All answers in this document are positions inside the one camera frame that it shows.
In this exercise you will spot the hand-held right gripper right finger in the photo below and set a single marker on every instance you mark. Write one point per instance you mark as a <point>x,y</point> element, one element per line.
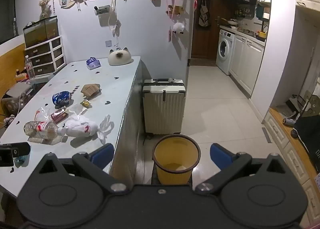
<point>220,156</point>

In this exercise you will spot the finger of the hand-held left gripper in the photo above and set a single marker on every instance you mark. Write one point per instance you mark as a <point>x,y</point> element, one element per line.
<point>15,149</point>

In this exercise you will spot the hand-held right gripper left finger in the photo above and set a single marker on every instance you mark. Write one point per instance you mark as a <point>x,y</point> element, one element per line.
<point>102,156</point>

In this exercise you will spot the clear plastic bottle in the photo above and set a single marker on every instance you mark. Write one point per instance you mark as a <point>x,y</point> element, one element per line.
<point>40,129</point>

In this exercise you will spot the white plastic bag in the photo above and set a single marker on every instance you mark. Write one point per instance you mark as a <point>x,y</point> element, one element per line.
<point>80,126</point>

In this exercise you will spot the clear plastic cup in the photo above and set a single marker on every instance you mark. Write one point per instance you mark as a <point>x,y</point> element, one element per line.
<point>43,114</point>

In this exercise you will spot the yellow plastic waste bin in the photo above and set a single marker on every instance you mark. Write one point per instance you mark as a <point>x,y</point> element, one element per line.
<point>175,174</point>

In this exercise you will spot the gold foil wrapper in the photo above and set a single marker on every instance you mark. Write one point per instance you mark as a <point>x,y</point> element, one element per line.
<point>85,103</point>

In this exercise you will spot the red carton box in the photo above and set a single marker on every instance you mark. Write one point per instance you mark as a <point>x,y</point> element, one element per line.
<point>59,115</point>

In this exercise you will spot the small brown cardboard box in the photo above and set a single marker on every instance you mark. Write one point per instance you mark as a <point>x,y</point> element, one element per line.
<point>90,90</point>

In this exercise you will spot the crushed blue can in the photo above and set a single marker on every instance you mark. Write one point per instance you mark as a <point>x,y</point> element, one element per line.
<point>61,98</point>

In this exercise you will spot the low wood-top cabinet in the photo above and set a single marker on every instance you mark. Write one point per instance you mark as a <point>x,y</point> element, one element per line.
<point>280,131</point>

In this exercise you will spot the white ribbed suitcase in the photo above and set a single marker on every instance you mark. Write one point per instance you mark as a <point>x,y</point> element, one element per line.
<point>163,109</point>

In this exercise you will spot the lint roller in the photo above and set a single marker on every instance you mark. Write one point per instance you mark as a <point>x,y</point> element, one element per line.
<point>288,121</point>

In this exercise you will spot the red-label water bottle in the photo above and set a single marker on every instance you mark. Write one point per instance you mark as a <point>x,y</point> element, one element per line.
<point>30,68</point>

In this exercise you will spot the black bag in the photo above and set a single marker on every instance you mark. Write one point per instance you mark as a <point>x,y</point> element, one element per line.
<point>308,131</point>

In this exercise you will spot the blue tissue pack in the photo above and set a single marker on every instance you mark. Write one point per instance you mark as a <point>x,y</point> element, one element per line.
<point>93,63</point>

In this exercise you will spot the white kitchen base cabinets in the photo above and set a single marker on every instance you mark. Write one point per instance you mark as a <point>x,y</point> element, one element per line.
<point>246,63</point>

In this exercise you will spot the white drawer cabinet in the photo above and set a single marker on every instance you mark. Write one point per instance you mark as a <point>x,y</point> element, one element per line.
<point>46,56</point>

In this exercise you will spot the white cat-shaped ornament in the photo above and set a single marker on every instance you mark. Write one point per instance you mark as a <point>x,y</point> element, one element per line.
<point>120,56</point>

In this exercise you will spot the white washing machine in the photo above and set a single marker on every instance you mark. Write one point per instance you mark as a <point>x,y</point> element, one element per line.
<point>225,51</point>

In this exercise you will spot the brown wooden door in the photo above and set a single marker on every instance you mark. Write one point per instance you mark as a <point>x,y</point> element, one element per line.
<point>200,41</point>

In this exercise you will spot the glass fish tank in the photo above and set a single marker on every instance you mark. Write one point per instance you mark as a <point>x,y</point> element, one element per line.
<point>40,31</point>

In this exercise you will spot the white sheep plush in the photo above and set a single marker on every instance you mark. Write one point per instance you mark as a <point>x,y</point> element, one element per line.
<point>178,28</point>

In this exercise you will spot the hanging tote bag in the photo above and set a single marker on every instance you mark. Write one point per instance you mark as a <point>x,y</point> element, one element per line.
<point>204,17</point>

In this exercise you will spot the dried flower bouquet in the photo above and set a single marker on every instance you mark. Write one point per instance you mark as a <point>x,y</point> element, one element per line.
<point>45,3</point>

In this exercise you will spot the teal hanging bag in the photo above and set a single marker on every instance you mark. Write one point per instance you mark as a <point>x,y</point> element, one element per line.
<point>260,11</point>

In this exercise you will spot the wall outlet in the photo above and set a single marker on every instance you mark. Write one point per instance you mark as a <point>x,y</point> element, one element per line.
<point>108,43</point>

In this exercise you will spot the small wall shelf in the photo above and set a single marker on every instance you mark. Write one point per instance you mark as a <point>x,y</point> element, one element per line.
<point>102,10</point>

